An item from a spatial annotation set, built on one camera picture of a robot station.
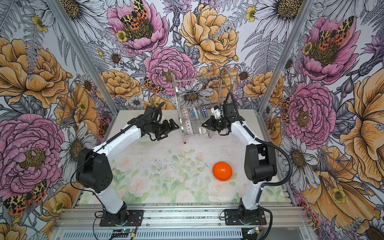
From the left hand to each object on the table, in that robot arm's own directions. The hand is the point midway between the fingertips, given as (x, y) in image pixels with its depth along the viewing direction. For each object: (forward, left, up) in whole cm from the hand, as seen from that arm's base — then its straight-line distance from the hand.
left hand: (173, 134), depth 87 cm
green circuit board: (-45, -40, -16) cm, 62 cm away
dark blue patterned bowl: (+19, -6, -3) cm, 21 cm away
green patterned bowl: (+7, -9, -5) cm, 12 cm away
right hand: (+3, -17, +1) cm, 17 cm away
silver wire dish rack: (+39, -14, -4) cm, 41 cm away
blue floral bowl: (+21, -12, -4) cm, 25 cm away
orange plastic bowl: (-17, -28, -13) cm, 35 cm away
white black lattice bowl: (+1, -19, 0) cm, 19 cm away
